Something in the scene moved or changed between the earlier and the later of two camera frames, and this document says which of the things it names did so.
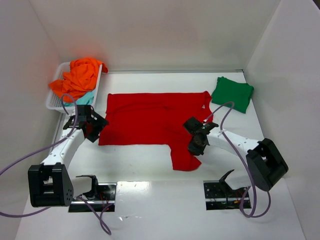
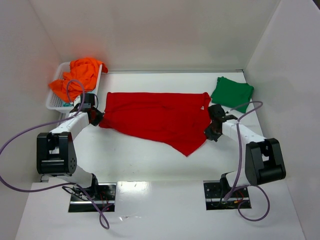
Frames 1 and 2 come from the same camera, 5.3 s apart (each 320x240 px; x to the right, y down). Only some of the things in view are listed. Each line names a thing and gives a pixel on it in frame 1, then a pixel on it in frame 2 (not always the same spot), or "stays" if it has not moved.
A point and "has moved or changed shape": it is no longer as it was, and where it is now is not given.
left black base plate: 104,201 stays
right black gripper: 194,135 → 211,130
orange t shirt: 82,77 stays
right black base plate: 220,195 stays
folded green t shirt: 225,91 stays
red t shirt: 155,118 has moved or changed shape
